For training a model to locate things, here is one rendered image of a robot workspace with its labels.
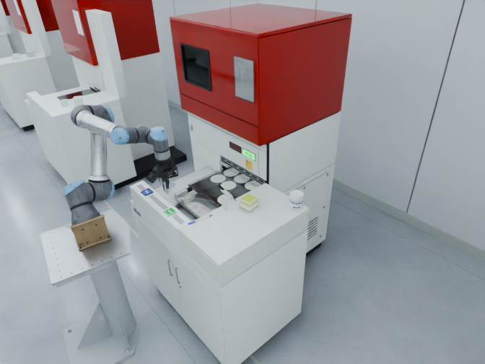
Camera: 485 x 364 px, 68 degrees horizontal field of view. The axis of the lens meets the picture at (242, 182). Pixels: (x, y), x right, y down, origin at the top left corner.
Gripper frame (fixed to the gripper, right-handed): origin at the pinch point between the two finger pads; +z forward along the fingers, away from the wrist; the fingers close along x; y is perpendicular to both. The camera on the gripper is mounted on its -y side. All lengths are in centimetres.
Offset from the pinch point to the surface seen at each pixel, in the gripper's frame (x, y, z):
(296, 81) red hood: -15, 82, -43
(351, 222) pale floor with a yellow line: -11, 171, 110
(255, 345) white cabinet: -49, 16, 96
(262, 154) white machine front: -12, 58, -4
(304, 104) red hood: -15, 90, -27
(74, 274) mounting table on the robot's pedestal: 7, -53, 28
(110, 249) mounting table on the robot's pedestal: 11.5, -32.5, 27.7
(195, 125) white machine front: 56, 59, -2
